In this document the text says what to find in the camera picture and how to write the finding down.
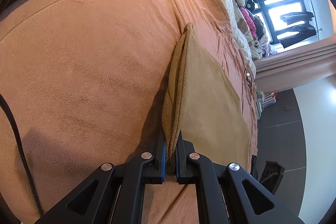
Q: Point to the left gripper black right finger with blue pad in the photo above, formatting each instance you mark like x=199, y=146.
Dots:
x=227, y=193

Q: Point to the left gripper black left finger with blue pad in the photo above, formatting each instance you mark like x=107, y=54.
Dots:
x=113, y=194

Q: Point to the tan printed t-shirt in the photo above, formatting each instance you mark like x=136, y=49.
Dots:
x=202, y=107

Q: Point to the white bedside shelf with items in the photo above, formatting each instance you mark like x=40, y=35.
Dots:
x=265, y=99

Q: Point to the pink window curtain right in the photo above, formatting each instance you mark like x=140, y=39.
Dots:
x=296, y=67

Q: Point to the orange bed blanket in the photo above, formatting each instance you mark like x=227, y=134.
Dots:
x=86, y=79

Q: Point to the pile of plush toys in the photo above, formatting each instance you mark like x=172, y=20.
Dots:
x=254, y=30

